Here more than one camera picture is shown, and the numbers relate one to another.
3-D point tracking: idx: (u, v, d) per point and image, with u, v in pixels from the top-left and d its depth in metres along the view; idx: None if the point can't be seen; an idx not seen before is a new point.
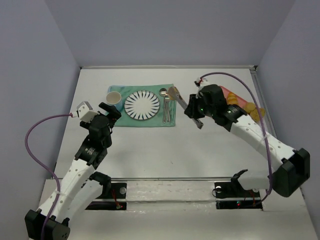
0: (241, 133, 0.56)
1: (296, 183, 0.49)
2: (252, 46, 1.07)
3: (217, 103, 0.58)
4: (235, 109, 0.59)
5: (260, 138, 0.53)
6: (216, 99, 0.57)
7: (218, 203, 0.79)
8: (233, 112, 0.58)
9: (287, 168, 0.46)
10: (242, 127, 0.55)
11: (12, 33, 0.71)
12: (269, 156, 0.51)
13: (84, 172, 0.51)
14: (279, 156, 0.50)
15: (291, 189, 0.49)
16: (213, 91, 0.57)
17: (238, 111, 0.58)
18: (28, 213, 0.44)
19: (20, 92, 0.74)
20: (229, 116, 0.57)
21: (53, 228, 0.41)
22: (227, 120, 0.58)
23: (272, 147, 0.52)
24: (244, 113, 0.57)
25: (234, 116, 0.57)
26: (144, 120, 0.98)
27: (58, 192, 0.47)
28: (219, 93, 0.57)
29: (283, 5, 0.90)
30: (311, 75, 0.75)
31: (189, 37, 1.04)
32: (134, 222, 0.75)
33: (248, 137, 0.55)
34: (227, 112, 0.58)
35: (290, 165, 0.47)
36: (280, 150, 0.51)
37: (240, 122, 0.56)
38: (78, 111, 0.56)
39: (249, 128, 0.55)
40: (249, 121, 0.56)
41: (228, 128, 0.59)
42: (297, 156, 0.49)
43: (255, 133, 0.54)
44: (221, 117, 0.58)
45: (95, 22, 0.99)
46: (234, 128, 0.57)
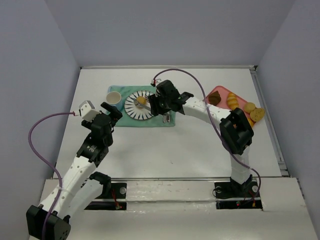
0: (192, 112, 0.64)
1: (240, 138, 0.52)
2: (251, 46, 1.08)
3: (170, 93, 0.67)
4: (184, 95, 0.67)
5: (204, 109, 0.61)
6: (168, 89, 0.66)
7: (218, 203, 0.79)
8: (183, 98, 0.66)
9: (226, 125, 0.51)
10: (189, 105, 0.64)
11: (12, 31, 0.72)
12: (212, 121, 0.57)
13: (86, 169, 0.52)
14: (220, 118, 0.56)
15: (239, 145, 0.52)
16: (163, 84, 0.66)
17: (187, 96, 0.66)
18: (29, 208, 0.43)
19: (20, 90, 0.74)
20: (180, 102, 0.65)
21: (55, 224, 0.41)
22: (180, 106, 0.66)
23: (213, 113, 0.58)
24: (191, 96, 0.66)
25: (185, 100, 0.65)
26: (144, 120, 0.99)
27: (60, 188, 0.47)
28: (169, 85, 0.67)
29: (281, 6, 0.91)
30: (310, 75, 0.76)
31: (189, 38, 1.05)
32: (133, 222, 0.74)
33: (197, 114, 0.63)
34: (178, 98, 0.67)
35: (228, 122, 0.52)
36: (219, 113, 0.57)
37: (188, 103, 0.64)
38: (80, 110, 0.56)
39: (195, 104, 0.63)
40: (195, 100, 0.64)
41: (182, 112, 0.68)
42: (234, 115, 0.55)
43: (199, 107, 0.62)
44: (175, 104, 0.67)
45: (96, 22, 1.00)
46: (186, 109, 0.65)
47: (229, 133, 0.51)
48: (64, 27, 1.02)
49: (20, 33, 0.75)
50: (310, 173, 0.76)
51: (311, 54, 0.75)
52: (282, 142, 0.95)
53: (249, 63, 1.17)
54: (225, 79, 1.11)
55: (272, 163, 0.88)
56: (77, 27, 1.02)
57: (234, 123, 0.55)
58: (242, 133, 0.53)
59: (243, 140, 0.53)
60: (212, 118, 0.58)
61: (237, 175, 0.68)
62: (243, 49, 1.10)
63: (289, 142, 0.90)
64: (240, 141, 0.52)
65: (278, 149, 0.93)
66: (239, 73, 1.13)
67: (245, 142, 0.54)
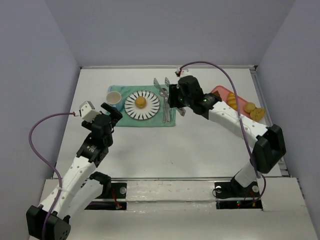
0: (219, 119, 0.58)
1: (273, 157, 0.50)
2: (252, 46, 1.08)
3: (194, 93, 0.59)
4: (210, 97, 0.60)
5: (235, 120, 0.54)
6: (193, 89, 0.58)
7: (218, 203, 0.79)
8: (209, 101, 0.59)
9: (263, 145, 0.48)
10: (217, 112, 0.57)
11: (12, 31, 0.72)
12: (246, 136, 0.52)
13: (86, 169, 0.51)
14: (255, 135, 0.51)
15: (270, 164, 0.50)
16: (189, 82, 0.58)
17: (214, 100, 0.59)
18: (29, 208, 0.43)
19: (20, 91, 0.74)
20: (206, 106, 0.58)
21: (55, 224, 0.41)
22: (204, 109, 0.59)
23: (246, 126, 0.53)
24: (219, 100, 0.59)
25: (211, 105, 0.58)
26: (144, 120, 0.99)
27: (59, 188, 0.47)
28: (195, 83, 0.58)
29: (282, 6, 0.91)
30: (311, 74, 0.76)
31: (189, 38, 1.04)
32: (133, 222, 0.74)
33: (225, 122, 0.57)
34: (203, 101, 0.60)
35: (265, 141, 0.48)
36: (254, 128, 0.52)
37: (216, 109, 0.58)
38: (80, 110, 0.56)
39: (225, 112, 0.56)
40: (224, 107, 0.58)
41: (205, 116, 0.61)
42: (271, 133, 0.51)
43: (230, 116, 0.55)
44: (199, 107, 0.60)
45: (96, 22, 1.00)
46: (211, 114, 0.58)
47: (264, 153, 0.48)
48: (64, 27, 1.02)
49: (19, 34, 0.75)
50: (310, 173, 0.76)
51: (312, 53, 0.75)
52: None
53: (249, 64, 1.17)
54: (225, 79, 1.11)
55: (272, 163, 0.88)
56: (77, 27, 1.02)
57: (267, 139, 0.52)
58: (275, 152, 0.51)
59: (274, 159, 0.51)
60: (245, 133, 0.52)
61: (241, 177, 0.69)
62: (242, 49, 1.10)
63: (289, 142, 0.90)
64: (271, 161, 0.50)
65: None
66: (239, 73, 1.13)
67: (275, 161, 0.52)
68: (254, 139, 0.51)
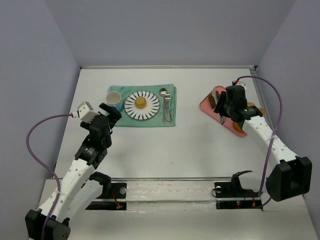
0: (251, 131, 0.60)
1: (290, 188, 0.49)
2: (252, 46, 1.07)
3: (237, 101, 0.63)
4: (251, 109, 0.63)
5: (267, 138, 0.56)
6: (237, 96, 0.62)
7: (218, 203, 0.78)
8: (249, 112, 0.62)
9: (285, 170, 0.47)
10: (252, 125, 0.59)
11: (12, 32, 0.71)
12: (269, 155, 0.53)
13: (84, 172, 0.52)
14: (279, 158, 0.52)
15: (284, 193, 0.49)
16: (235, 88, 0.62)
17: (254, 112, 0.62)
18: (28, 212, 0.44)
19: (20, 92, 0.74)
20: (244, 114, 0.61)
21: (54, 228, 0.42)
22: (241, 118, 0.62)
23: (275, 148, 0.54)
24: (260, 115, 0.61)
25: (250, 116, 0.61)
26: (144, 120, 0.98)
27: (58, 192, 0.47)
28: (241, 92, 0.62)
29: (283, 5, 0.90)
30: (311, 75, 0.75)
31: (189, 37, 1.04)
32: (133, 222, 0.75)
33: (256, 136, 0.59)
34: (244, 110, 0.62)
35: (288, 167, 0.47)
36: (282, 152, 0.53)
37: (253, 121, 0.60)
38: (78, 111, 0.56)
39: (259, 127, 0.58)
40: (261, 122, 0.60)
41: (240, 125, 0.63)
42: (298, 163, 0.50)
43: (263, 133, 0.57)
44: (236, 114, 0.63)
45: (95, 22, 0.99)
46: (246, 125, 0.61)
47: (282, 179, 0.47)
48: (64, 27, 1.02)
49: (19, 35, 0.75)
50: None
51: (312, 53, 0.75)
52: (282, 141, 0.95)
53: (249, 64, 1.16)
54: (225, 79, 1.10)
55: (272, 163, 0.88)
56: (76, 27, 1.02)
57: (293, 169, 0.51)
58: (295, 185, 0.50)
59: (291, 191, 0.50)
60: (271, 152, 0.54)
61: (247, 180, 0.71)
62: (243, 48, 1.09)
63: (289, 142, 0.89)
64: (288, 191, 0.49)
65: None
66: (240, 73, 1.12)
67: (292, 193, 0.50)
68: (277, 161, 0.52)
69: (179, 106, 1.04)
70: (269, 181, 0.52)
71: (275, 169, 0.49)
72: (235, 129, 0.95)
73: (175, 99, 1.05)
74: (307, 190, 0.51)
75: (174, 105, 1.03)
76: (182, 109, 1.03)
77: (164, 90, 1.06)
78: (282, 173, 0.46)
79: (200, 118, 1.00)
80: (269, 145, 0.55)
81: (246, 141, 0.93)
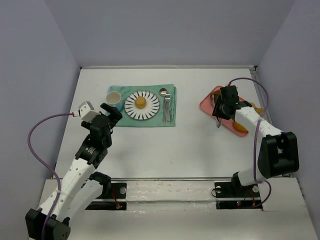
0: (242, 119, 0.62)
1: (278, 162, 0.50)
2: (252, 46, 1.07)
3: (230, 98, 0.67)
4: (243, 102, 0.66)
5: (254, 120, 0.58)
6: (229, 94, 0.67)
7: (218, 203, 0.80)
8: (240, 104, 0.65)
9: (269, 142, 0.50)
10: (241, 112, 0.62)
11: (12, 32, 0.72)
12: (257, 133, 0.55)
13: (84, 171, 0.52)
14: (266, 133, 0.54)
15: (274, 167, 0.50)
16: (227, 87, 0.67)
17: (245, 104, 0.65)
18: (28, 212, 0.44)
19: (20, 92, 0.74)
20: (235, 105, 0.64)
21: (54, 227, 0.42)
22: (232, 110, 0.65)
23: (262, 127, 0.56)
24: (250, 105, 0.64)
25: (240, 107, 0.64)
26: (144, 120, 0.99)
27: (58, 191, 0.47)
28: (233, 90, 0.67)
29: (283, 5, 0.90)
30: (311, 74, 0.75)
31: (189, 37, 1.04)
32: (133, 222, 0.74)
33: (246, 123, 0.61)
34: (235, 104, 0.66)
35: (272, 139, 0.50)
36: (269, 129, 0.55)
37: (242, 109, 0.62)
38: (79, 111, 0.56)
39: (248, 113, 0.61)
40: (250, 110, 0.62)
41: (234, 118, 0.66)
42: (284, 139, 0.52)
43: (251, 116, 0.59)
44: (229, 107, 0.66)
45: (95, 22, 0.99)
46: (237, 114, 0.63)
47: (268, 150, 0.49)
48: (64, 27, 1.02)
49: (20, 35, 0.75)
50: (310, 173, 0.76)
51: (312, 54, 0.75)
52: None
53: (249, 64, 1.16)
54: (225, 79, 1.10)
55: None
56: (77, 27, 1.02)
57: (281, 146, 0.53)
58: (284, 160, 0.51)
59: (281, 166, 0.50)
60: (258, 131, 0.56)
61: (243, 175, 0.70)
62: (243, 48, 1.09)
63: None
64: (277, 166, 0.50)
65: None
66: (239, 73, 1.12)
67: (283, 170, 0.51)
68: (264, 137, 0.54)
69: (179, 106, 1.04)
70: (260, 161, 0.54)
71: (262, 145, 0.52)
72: (236, 129, 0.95)
73: (175, 99, 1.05)
74: (297, 167, 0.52)
75: (174, 105, 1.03)
76: (182, 109, 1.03)
77: (164, 90, 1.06)
78: (267, 144, 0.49)
79: (200, 118, 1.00)
80: (256, 126, 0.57)
81: (246, 141, 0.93)
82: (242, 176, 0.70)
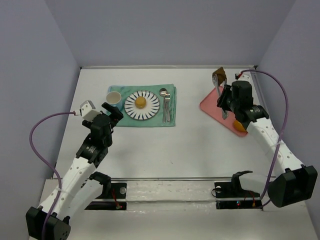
0: (257, 134, 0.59)
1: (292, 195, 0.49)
2: (252, 46, 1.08)
3: (243, 99, 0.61)
4: (257, 109, 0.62)
5: (273, 143, 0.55)
6: (243, 95, 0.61)
7: (218, 203, 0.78)
8: (255, 112, 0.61)
9: (289, 179, 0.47)
10: (258, 128, 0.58)
11: (12, 31, 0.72)
12: (274, 162, 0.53)
13: (85, 170, 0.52)
14: (284, 166, 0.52)
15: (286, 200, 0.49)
16: (243, 87, 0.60)
17: (260, 113, 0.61)
18: (29, 210, 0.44)
19: (20, 91, 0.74)
20: (249, 115, 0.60)
21: (55, 225, 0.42)
22: (246, 118, 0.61)
23: (280, 154, 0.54)
24: (266, 116, 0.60)
25: (255, 118, 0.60)
26: (144, 120, 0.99)
27: (59, 189, 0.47)
28: (248, 90, 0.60)
29: (282, 5, 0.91)
30: (310, 74, 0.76)
31: (189, 37, 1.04)
32: (133, 222, 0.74)
33: (261, 140, 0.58)
34: (249, 110, 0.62)
35: (293, 177, 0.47)
36: (288, 160, 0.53)
37: (259, 123, 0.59)
38: (81, 109, 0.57)
39: (265, 130, 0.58)
40: (267, 125, 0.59)
41: (244, 125, 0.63)
42: (303, 171, 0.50)
43: (269, 137, 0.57)
44: (242, 114, 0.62)
45: (96, 22, 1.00)
46: (251, 126, 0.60)
47: (286, 188, 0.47)
48: (64, 27, 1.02)
49: (20, 34, 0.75)
50: None
51: (311, 54, 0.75)
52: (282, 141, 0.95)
53: (249, 64, 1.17)
54: None
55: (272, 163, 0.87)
56: (77, 27, 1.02)
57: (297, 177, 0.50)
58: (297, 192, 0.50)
59: (293, 197, 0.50)
60: (276, 159, 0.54)
61: (244, 180, 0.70)
62: (243, 49, 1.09)
63: (289, 142, 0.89)
64: (289, 198, 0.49)
65: None
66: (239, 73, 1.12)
67: (293, 200, 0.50)
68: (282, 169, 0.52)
69: (179, 107, 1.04)
70: (271, 187, 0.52)
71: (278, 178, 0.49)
72: (235, 129, 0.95)
73: (175, 99, 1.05)
74: (309, 196, 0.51)
75: (174, 105, 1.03)
76: (182, 109, 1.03)
77: (164, 90, 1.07)
78: (286, 182, 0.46)
79: (200, 118, 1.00)
80: (274, 151, 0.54)
81: (246, 141, 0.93)
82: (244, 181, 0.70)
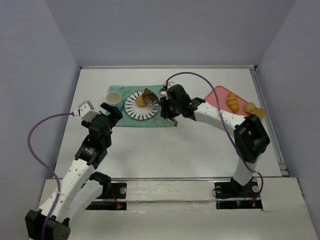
0: (203, 118, 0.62)
1: (256, 146, 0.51)
2: (252, 45, 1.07)
3: (181, 99, 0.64)
4: (195, 100, 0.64)
5: (216, 115, 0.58)
6: (179, 95, 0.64)
7: (218, 203, 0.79)
8: (194, 104, 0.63)
9: (241, 132, 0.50)
10: (201, 111, 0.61)
11: (12, 32, 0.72)
12: (226, 128, 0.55)
13: (84, 172, 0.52)
14: (233, 125, 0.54)
15: (254, 153, 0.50)
16: (175, 89, 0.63)
17: (198, 102, 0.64)
18: (29, 212, 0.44)
19: (20, 92, 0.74)
20: (191, 108, 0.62)
21: (54, 228, 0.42)
22: (191, 111, 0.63)
23: (226, 119, 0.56)
24: (203, 101, 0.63)
25: (196, 106, 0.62)
26: (144, 120, 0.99)
27: (58, 192, 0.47)
28: (180, 90, 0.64)
29: (283, 5, 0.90)
30: (311, 74, 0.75)
31: (189, 37, 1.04)
32: (133, 222, 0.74)
33: (209, 119, 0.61)
34: (189, 104, 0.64)
35: (243, 129, 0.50)
36: (233, 119, 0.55)
37: (200, 108, 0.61)
38: (79, 110, 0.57)
39: (207, 110, 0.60)
40: (207, 106, 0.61)
41: (193, 118, 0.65)
42: (249, 122, 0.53)
43: (211, 113, 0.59)
44: (186, 110, 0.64)
45: (95, 22, 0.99)
46: (197, 115, 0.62)
47: (245, 141, 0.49)
48: (64, 27, 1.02)
49: (20, 36, 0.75)
50: (311, 173, 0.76)
51: (312, 53, 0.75)
52: (282, 141, 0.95)
53: (249, 64, 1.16)
54: (224, 79, 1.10)
55: (272, 163, 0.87)
56: (77, 27, 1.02)
57: (249, 129, 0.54)
58: (258, 141, 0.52)
59: (259, 147, 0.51)
60: (225, 125, 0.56)
61: (238, 175, 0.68)
62: (243, 48, 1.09)
63: (289, 141, 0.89)
64: (255, 149, 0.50)
65: (278, 149, 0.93)
66: (239, 73, 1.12)
67: (260, 150, 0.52)
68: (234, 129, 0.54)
69: None
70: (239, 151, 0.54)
71: (235, 137, 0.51)
72: None
73: None
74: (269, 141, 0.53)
75: None
76: None
77: None
78: (241, 135, 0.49)
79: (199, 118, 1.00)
80: (221, 120, 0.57)
81: None
82: (238, 175, 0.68)
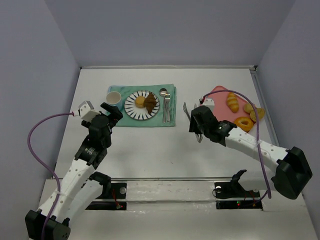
0: (237, 145, 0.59)
1: (299, 183, 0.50)
2: (252, 45, 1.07)
3: (208, 121, 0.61)
4: (225, 124, 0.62)
5: (253, 145, 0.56)
6: (207, 118, 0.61)
7: (218, 203, 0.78)
8: (224, 128, 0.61)
9: (285, 170, 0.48)
10: (234, 139, 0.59)
11: (12, 32, 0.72)
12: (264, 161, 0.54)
13: (84, 172, 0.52)
14: (274, 159, 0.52)
15: (296, 190, 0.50)
16: (202, 112, 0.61)
17: (228, 126, 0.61)
18: (29, 212, 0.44)
19: (20, 92, 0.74)
20: (221, 133, 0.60)
21: (54, 228, 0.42)
22: (221, 137, 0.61)
23: (265, 151, 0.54)
24: (234, 126, 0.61)
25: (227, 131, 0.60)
26: (144, 120, 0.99)
27: (58, 192, 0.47)
28: (208, 112, 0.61)
29: (283, 4, 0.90)
30: (311, 74, 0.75)
31: (189, 37, 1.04)
32: (134, 222, 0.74)
33: (243, 148, 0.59)
34: (219, 128, 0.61)
35: (286, 165, 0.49)
36: (273, 152, 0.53)
37: (232, 135, 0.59)
38: (79, 110, 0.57)
39: (241, 138, 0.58)
40: (240, 133, 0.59)
41: (223, 143, 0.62)
42: (291, 155, 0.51)
43: (247, 142, 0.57)
44: (215, 135, 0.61)
45: (95, 22, 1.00)
46: (228, 142, 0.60)
47: (288, 179, 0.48)
48: (64, 27, 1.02)
49: (20, 36, 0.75)
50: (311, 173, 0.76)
51: (312, 54, 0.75)
52: (282, 141, 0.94)
53: (249, 64, 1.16)
54: (225, 79, 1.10)
55: None
56: (76, 27, 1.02)
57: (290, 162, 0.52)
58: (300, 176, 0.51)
59: (301, 183, 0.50)
60: (264, 157, 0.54)
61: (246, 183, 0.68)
62: (243, 48, 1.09)
63: (289, 142, 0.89)
64: (297, 186, 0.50)
65: None
66: (240, 73, 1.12)
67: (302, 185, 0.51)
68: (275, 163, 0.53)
69: (179, 106, 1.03)
70: (278, 183, 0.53)
71: (277, 172, 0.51)
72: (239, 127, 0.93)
73: (175, 99, 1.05)
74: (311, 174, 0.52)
75: (174, 105, 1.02)
76: (182, 109, 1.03)
77: (165, 90, 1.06)
78: (285, 173, 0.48)
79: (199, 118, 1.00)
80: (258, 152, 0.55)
81: None
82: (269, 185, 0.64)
